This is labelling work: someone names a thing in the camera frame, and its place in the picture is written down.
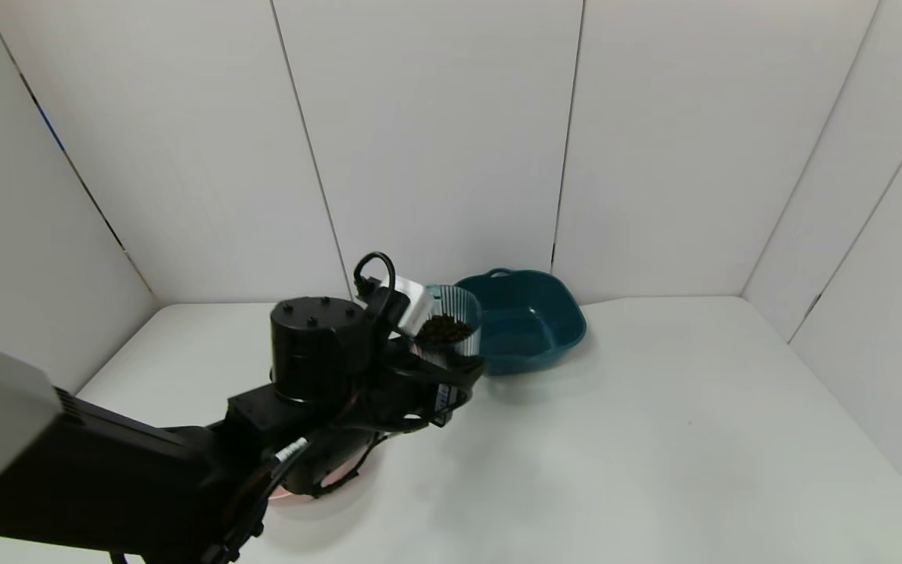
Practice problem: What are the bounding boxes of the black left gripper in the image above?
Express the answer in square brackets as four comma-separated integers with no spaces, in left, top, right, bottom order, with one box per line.
[402,340,487,428]

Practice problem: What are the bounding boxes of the brown solid pieces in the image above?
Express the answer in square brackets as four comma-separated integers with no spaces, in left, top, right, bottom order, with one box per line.
[417,314,476,346]

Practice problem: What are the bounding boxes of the ribbed clear blue cup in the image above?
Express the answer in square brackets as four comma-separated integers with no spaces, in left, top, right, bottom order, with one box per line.
[410,284,484,371]

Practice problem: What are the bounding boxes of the teal square bowl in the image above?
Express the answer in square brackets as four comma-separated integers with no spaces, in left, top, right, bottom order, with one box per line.
[455,269,587,376]

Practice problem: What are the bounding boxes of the pink round bowl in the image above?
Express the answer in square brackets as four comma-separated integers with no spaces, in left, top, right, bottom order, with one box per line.
[267,445,386,504]

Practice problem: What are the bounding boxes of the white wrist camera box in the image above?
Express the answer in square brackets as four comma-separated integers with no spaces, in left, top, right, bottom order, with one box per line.
[375,276,431,336]

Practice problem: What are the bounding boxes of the black camera cable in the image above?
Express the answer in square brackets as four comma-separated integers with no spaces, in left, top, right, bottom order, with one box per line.
[353,251,398,314]

